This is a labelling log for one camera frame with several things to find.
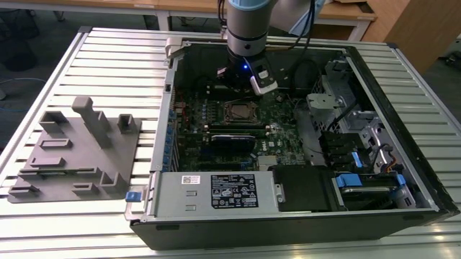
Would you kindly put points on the black plastic shroud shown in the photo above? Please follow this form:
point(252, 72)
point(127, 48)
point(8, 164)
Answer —
point(306, 189)

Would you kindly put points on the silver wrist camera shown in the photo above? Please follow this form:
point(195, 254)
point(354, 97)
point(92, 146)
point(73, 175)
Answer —
point(264, 86)

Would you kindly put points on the hard disk blue carrier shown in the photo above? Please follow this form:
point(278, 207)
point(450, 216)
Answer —
point(348, 180)

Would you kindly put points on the silver topped CPU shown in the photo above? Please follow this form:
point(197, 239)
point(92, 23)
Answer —
point(241, 111)

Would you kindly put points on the black graphics card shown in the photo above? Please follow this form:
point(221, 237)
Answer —
point(231, 147)

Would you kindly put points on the metal drive cage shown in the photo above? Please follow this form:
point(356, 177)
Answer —
point(326, 102)

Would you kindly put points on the green motherboard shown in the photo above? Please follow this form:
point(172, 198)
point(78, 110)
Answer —
point(287, 135)

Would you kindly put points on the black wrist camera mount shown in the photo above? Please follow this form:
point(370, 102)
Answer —
point(221, 73)

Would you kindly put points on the CPU socket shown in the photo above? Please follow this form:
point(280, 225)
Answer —
point(240, 121)

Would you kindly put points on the grey power supply unit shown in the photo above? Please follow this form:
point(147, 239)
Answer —
point(168, 197)

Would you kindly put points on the black disk bay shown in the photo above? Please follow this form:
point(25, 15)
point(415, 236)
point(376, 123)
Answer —
point(338, 147)

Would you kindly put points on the black PC case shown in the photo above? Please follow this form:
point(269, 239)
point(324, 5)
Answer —
point(251, 234)

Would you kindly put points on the RAM slot white clips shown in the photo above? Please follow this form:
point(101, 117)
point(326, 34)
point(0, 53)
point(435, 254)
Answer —
point(237, 133)
point(237, 127)

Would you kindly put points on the blue case latch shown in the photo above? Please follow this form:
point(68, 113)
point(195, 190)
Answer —
point(132, 197)

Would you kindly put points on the blue disk carrier tab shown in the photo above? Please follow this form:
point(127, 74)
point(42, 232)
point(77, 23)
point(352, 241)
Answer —
point(355, 159)

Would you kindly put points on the silver chipset heatsink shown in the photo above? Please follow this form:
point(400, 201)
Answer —
point(267, 160)

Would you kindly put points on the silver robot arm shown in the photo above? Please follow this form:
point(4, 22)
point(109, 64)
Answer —
point(248, 35)

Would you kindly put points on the grey parts rack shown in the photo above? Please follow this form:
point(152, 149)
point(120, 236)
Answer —
point(82, 156)

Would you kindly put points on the wooden desk white frame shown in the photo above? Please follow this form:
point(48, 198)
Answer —
point(352, 19)
point(124, 3)

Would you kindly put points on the RAM slot black clips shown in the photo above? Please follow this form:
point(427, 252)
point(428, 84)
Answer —
point(237, 130)
point(237, 124)

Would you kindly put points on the wooden cabinet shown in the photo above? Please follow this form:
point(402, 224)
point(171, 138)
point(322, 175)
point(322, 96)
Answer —
point(414, 27)

